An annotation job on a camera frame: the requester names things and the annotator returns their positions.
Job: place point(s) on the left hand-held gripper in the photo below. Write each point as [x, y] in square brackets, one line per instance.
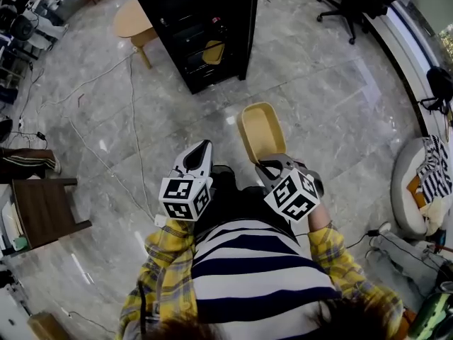
[182, 195]

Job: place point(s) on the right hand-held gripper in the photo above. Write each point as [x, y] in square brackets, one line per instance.
[293, 195]

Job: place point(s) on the black cabinet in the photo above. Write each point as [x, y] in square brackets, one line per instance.
[198, 20]

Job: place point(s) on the person's left forearm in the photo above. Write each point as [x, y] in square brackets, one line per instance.
[166, 260]

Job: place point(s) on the person's right forearm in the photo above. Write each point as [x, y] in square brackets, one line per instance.
[329, 253]

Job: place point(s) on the person's black trousers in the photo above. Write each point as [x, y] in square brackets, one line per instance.
[233, 200]

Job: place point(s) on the person's striped shirt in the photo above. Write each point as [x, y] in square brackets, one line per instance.
[247, 271]

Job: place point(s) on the white round armchair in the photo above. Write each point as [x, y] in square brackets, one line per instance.
[403, 190]

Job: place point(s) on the dark bottle with red cap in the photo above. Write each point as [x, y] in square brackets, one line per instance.
[220, 28]

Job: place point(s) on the orange cushion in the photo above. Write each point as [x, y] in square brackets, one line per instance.
[415, 190]

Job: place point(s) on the light wooden round table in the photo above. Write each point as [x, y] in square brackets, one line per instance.
[132, 20]

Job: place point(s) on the black power adapter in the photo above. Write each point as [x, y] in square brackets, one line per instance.
[41, 135]

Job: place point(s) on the black and white striped cloth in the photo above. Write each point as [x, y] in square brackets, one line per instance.
[433, 168]

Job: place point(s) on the dark wooden chair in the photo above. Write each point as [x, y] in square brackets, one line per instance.
[42, 207]

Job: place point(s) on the white power strip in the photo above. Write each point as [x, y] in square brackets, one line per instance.
[21, 122]

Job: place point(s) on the black backpack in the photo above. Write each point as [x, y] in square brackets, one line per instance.
[439, 83]

